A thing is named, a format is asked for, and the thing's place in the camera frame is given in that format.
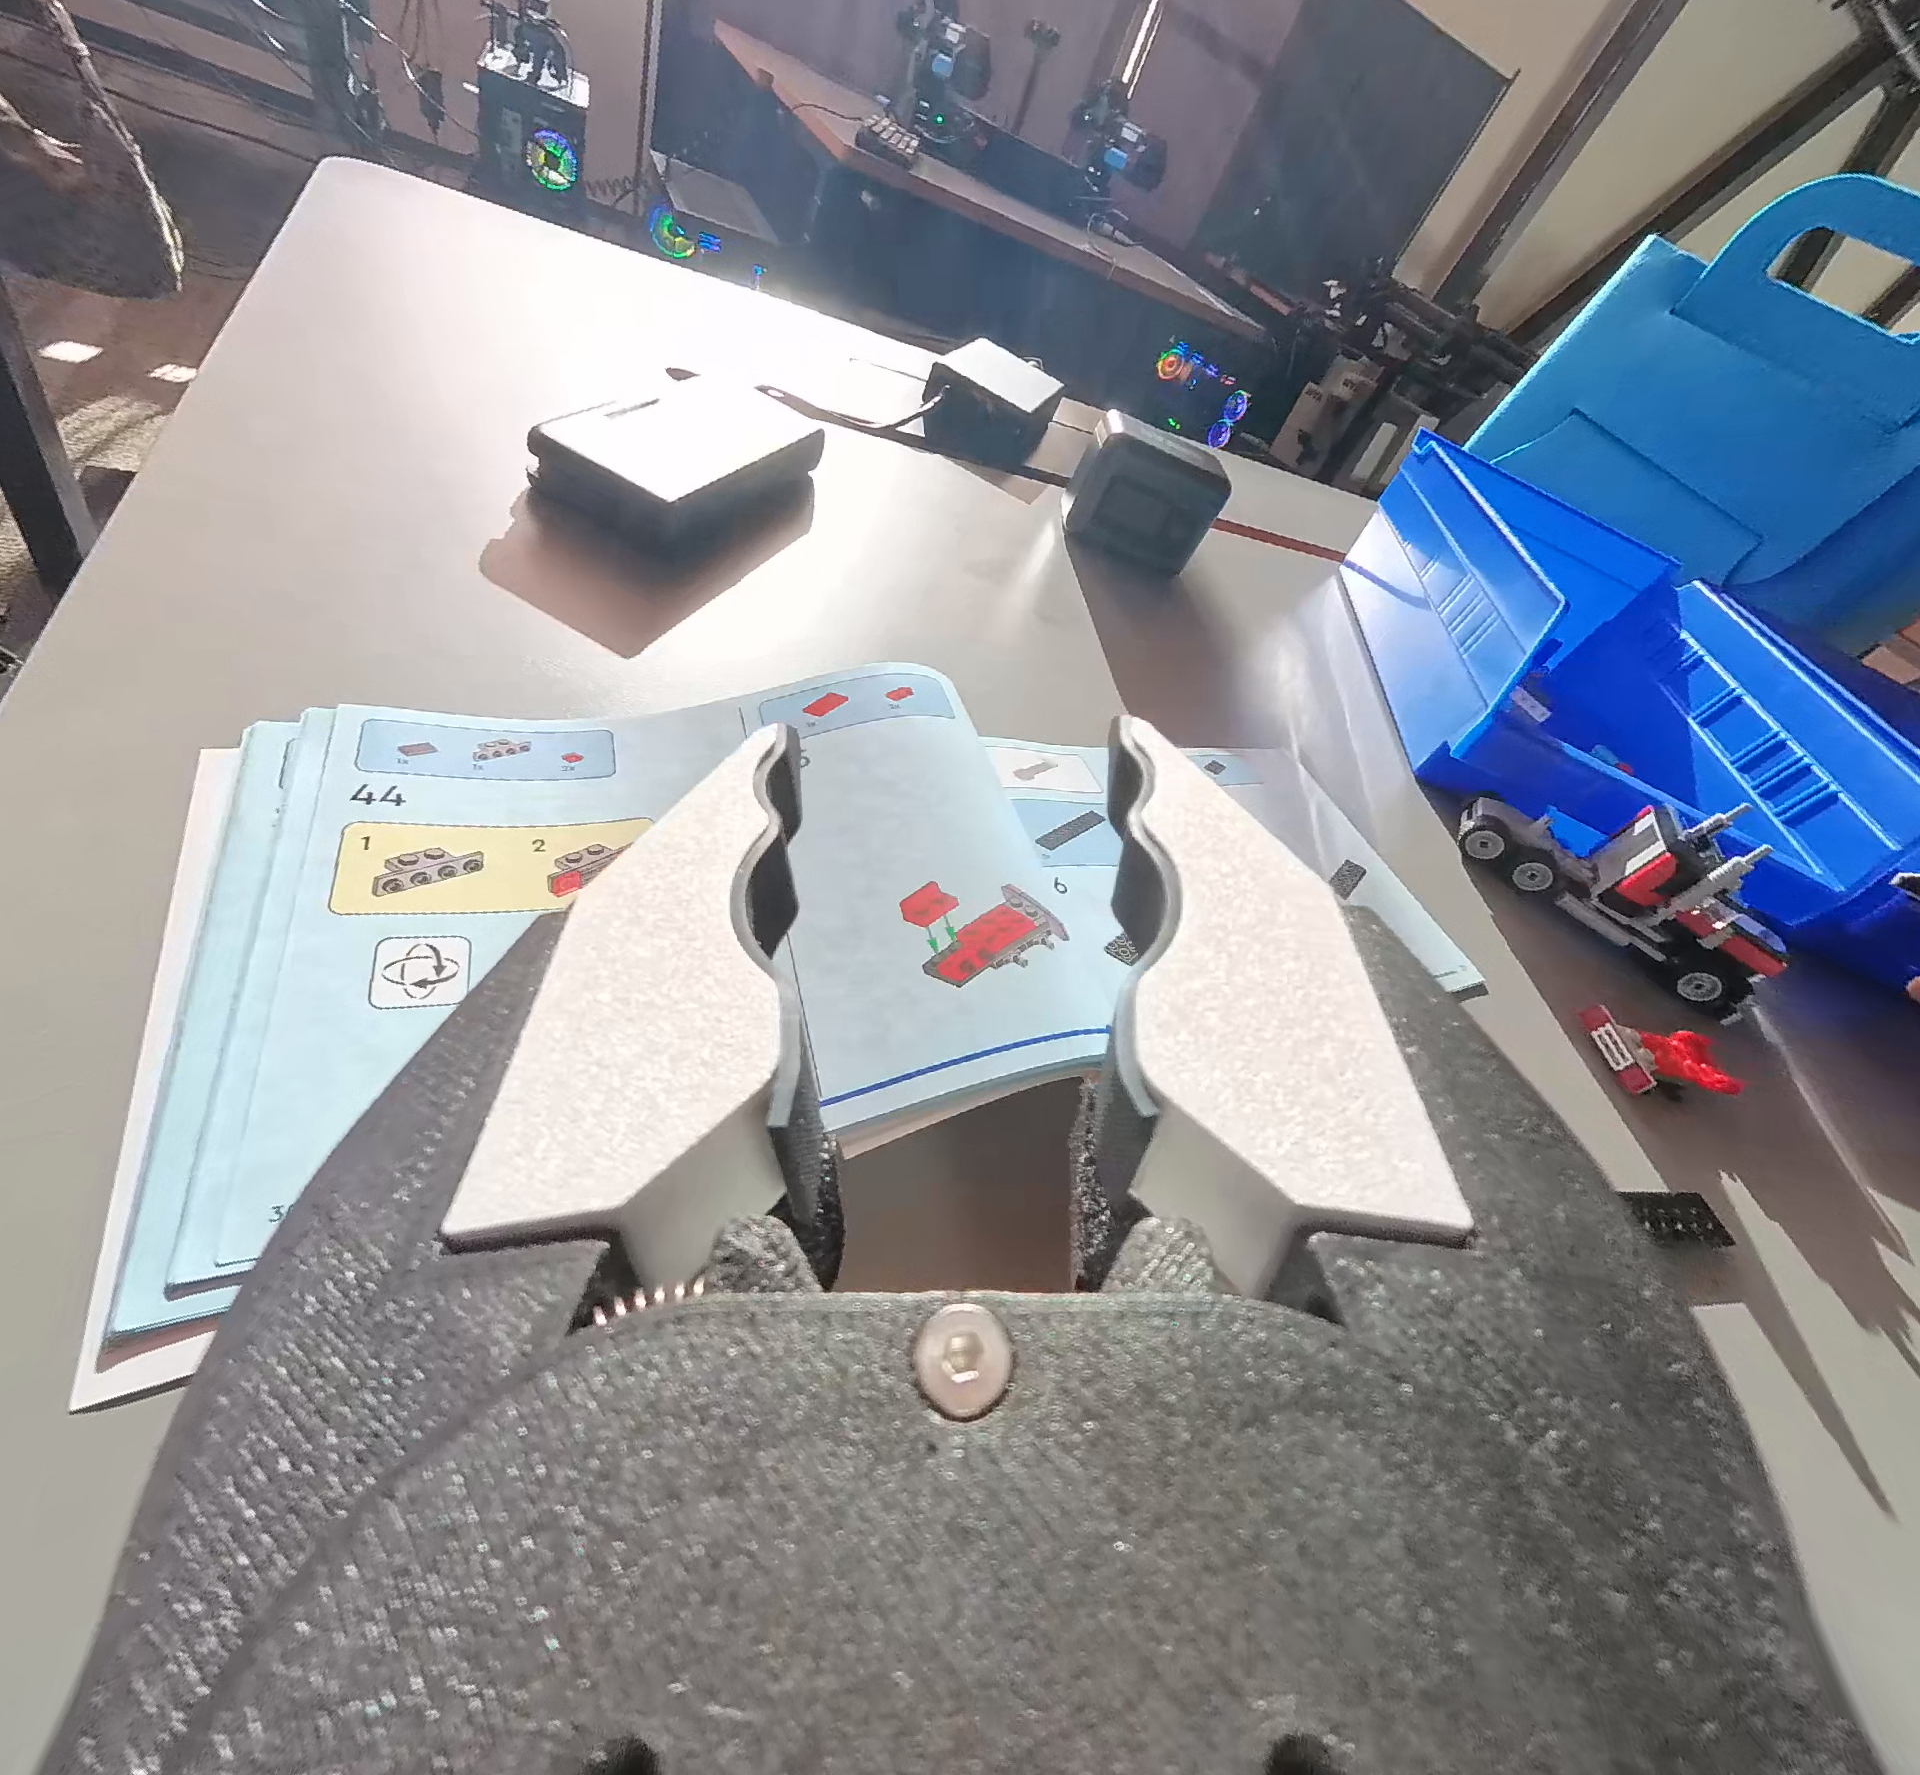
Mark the light blue instruction booklet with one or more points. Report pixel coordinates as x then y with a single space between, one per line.
298 980

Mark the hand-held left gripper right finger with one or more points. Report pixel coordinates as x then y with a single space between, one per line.
1290 1041

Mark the computer case with rainbow fans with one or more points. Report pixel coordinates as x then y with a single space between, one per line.
532 142

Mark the small red brick assembly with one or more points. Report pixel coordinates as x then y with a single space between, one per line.
1688 1055

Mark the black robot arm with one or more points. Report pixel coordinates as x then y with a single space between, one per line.
1117 142
945 59

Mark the black power adapter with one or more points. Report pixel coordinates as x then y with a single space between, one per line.
990 396

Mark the black cube device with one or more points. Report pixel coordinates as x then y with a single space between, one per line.
1150 500

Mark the wooden workbench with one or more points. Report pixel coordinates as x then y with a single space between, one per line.
817 93

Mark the red and black toy truck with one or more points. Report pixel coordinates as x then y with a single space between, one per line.
1635 890

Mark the grey desk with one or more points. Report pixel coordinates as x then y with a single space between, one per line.
375 455

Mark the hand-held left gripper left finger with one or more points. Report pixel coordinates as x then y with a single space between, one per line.
629 1026

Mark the long black brick plate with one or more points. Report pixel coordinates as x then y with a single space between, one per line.
1679 1218

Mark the large dark screen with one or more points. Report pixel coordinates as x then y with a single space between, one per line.
1351 79

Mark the blue plastic bin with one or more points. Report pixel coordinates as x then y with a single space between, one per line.
1497 638

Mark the light blue felt bag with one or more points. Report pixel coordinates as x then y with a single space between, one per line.
1651 350

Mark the black power adapter box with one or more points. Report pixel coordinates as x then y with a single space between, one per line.
675 455

